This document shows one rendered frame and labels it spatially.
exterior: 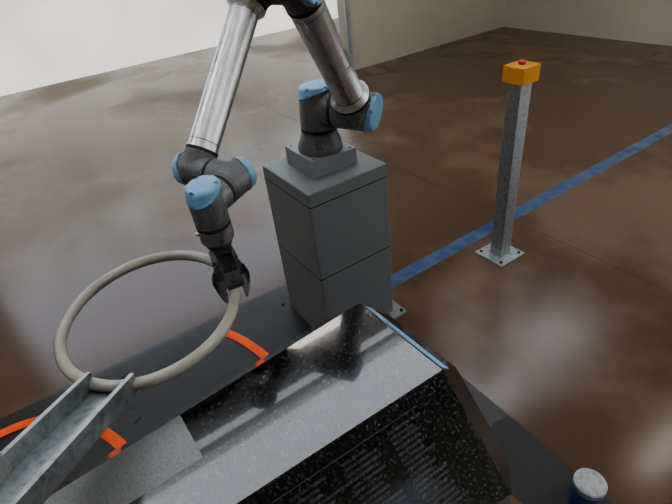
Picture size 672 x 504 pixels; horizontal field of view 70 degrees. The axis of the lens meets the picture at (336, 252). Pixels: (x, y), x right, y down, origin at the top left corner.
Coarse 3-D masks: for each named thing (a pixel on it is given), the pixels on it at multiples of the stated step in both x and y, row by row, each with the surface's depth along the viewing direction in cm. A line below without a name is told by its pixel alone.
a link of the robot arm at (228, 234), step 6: (228, 228) 123; (198, 234) 124; (216, 234) 121; (222, 234) 122; (228, 234) 123; (204, 240) 123; (210, 240) 122; (216, 240) 122; (222, 240) 123; (228, 240) 124; (210, 246) 123; (216, 246) 123
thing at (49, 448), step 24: (120, 384) 106; (48, 408) 99; (72, 408) 105; (96, 408) 105; (120, 408) 104; (24, 432) 93; (48, 432) 98; (72, 432) 98; (96, 432) 96; (24, 456) 92; (48, 456) 92; (72, 456) 89; (24, 480) 87; (48, 480) 83
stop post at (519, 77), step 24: (504, 72) 224; (528, 72) 217; (528, 96) 227; (504, 120) 237; (504, 144) 243; (504, 168) 249; (504, 192) 255; (504, 216) 262; (504, 240) 272; (504, 264) 272
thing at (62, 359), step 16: (144, 256) 144; (160, 256) 144; (176, 256) 144; (192, 256) 143; (208, 256) 141; (112, 272) 140; (128, 272) 143; (96, 288) 137; (80, 304) 133; (64, 320) 127; (224, 320) 121; (64, 336) 124; (224, 336) 119; (64, 352) 119; (192, 352) 114; (208, 352) 115; (64, 368) 115; (176, 368) 111; (96, 384) 110; (112, 384) 110; (144, 384) 109
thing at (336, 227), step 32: (288, 192) 200; (320, 192) 188; (352, 192) 198; (384, 192) 209; (288, 224) 215; (320, 224) 196; (352, 224) 206; (384, 224) 218; (288, 256) 232; (320, 256) 203; (352, 256) 215; (384, 256) 227; (288, 288) 252; (320, 288) 214; (352, 288) 224; (384, 288) 238; (320, 320) 231
